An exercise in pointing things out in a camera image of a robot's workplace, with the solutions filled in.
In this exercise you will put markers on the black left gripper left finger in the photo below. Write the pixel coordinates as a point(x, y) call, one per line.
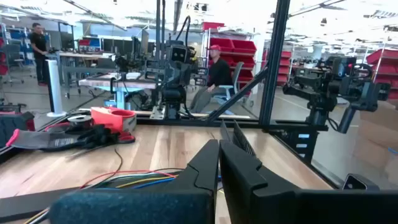
point(186, 202)

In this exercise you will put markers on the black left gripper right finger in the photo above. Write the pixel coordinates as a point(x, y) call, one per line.
point(264, 202)

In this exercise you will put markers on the black robot arm on stand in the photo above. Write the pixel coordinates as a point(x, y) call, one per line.
point(326, 87)

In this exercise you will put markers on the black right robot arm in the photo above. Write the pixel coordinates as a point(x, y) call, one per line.
point(172, 99)

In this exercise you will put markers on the person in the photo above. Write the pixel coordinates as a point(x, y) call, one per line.
point(219, 73)
point(38, 46)

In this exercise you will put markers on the grey office chair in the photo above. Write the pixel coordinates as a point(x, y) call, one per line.
point(236, 77)

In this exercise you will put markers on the red shelf bins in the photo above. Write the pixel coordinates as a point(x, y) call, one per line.
point(233, 46)
point(385, 62)
point(284, 65)

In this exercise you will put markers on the wooden table blue leg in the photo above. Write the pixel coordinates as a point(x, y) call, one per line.
point(102, 82)

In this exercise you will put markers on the red disc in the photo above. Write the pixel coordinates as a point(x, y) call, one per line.
point(127, 138)

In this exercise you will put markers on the red bin with taped label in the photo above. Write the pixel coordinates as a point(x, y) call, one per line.
point(109, 118)

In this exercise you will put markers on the black glove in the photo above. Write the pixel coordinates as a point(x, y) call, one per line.
point(96, 137)

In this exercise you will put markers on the grey tape roll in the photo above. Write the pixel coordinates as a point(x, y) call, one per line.
point(79, 119)

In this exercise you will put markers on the brown cardboard box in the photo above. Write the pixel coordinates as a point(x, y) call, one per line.
point(376, 140)

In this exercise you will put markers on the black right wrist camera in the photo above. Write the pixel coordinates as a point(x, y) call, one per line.
point(179, 53)

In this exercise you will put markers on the thin black frame post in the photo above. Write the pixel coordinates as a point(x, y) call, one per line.
point(158, 28)

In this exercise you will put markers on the black diagonal frame brace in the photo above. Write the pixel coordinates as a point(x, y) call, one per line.
point(236, 96)

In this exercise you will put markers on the black aluminium frame post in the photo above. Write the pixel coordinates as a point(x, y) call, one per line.
point(273, 62)

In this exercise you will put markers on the white cylinder post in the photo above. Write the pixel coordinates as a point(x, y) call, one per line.
point(55, 90)

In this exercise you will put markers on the black table edge frame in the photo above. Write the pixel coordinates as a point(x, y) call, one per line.
point(31, 202)

